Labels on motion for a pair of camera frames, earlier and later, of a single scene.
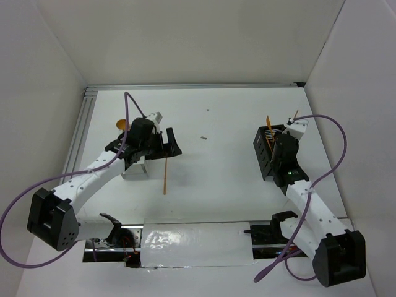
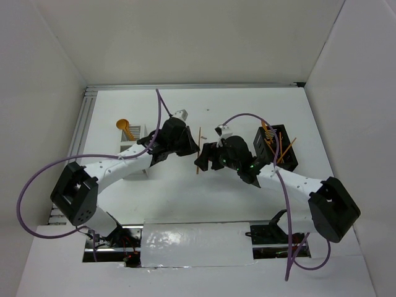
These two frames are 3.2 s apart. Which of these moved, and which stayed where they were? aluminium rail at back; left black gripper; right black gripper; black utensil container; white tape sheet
Moved: left black gripper; right black gripper
Stayed: aluminium rail at back; black utensil container; white tape sheet
